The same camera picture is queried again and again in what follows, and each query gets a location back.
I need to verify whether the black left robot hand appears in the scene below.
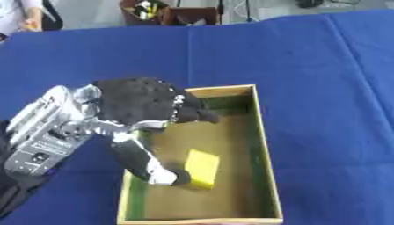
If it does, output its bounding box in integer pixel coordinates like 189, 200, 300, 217
89, 76, 222, 187

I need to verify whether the person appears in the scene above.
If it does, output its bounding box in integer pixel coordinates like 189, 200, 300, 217
0, 0, 45, 37

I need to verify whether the black tripod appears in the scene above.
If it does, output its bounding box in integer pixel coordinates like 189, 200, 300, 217
216, 0, 259, 25

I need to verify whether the brown bag with items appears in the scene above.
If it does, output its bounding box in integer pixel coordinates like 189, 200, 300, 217
118, 0, 171, 26

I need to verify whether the tan cardboard box green inside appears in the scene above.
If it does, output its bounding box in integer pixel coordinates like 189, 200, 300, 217
115, 83, 285, 225

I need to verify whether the yellow rectangular block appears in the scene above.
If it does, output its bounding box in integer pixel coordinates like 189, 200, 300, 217
181, 149, 222, 191

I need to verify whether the brown chair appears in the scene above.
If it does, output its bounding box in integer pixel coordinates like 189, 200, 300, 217
161, 6, 222, 26

